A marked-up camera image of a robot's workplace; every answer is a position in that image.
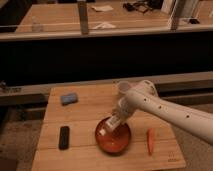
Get metal post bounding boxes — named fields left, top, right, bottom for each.
left=170, top=0, right=186, bottom=30
left=77, top=0, right=89, bottom=34

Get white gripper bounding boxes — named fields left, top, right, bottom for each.
left=113, top=96, right=134, bottom=124

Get white plastic bottle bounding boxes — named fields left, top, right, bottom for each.
left=99, top=115, right=121, bottom=136

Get metal clamp at left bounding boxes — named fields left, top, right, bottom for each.
left=0, top=81, right=21, bottom=93

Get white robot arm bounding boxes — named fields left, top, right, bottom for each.
left=109, top=80, right=213, bottom=145

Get left metal post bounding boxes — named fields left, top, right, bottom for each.
left=77, top=0, right=89, bottom=34

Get red ceramic bowl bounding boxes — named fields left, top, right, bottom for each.
left=94, top=118, right=131, bottom=154

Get black cables pile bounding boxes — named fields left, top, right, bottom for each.
left=122, top=0, right=158, bottom=14

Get white paper far table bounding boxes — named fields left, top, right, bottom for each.
left=91, top=5, right=113, bottom=12

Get white paper near rail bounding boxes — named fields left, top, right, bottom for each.
left=92, top=22, right=116, bottom=30

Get orange carrot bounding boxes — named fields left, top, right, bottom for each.
left=147, top=129, right=155, bottom=155

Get black remote control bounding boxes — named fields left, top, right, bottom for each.
left=59, top=126, right=70, bottom=150

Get small black device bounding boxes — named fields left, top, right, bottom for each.
left=189, top=18, right=200, bottom=24

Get translucent plastic cup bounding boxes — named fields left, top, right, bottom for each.
left=117, top=81, right=132, bottom=98

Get right metal post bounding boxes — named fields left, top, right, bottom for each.
left=170, top=0, right=186, bottom=30

